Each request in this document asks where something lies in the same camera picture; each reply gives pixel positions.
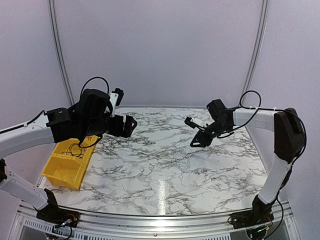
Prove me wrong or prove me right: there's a left corner aluminium post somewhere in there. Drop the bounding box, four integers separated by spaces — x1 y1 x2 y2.
48 0 78 108

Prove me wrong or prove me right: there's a yellow bin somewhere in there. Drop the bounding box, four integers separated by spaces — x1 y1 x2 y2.
51 138 96 166
81 135 101 149
41 154 88 190

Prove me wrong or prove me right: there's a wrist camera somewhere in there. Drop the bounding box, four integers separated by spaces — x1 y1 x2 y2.
109 88 124 116
184 117 208 129

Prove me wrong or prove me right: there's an aluminium front rail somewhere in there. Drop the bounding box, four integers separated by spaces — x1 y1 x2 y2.
9 202 301 240

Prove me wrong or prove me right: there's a yellow bin far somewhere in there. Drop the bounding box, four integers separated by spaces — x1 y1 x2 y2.
81 135 101 149

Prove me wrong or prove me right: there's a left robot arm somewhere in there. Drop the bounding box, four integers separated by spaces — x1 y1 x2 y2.
0 88 138 223

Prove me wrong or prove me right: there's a right corner aluminium post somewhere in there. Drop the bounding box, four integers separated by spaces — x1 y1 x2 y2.
239 0 270 103

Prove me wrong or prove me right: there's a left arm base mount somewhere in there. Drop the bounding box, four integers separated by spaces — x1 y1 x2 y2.
35 207 80 228

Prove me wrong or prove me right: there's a yellow bin near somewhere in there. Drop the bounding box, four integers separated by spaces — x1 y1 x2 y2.
41 154 88 190

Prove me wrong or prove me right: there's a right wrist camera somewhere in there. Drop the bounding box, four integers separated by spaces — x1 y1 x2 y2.
184 117 208 129

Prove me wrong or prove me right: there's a yellow bin middle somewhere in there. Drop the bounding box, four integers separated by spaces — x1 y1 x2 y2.
51 138 96 166

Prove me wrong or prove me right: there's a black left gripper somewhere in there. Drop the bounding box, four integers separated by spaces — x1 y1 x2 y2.
80 114 138 138

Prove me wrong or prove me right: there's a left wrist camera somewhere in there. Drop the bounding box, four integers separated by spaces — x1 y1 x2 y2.
109 88 124 116

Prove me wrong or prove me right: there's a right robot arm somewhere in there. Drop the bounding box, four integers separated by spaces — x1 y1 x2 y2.
184 99 307 224

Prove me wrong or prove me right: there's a corner aluminium post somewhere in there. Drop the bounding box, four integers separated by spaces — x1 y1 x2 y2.
239 0 270 103
48 0 78 108

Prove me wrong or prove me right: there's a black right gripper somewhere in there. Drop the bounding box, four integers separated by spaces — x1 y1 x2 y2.
190 120 231 148

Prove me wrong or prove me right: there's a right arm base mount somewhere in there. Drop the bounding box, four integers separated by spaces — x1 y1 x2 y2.
227 210 274 229

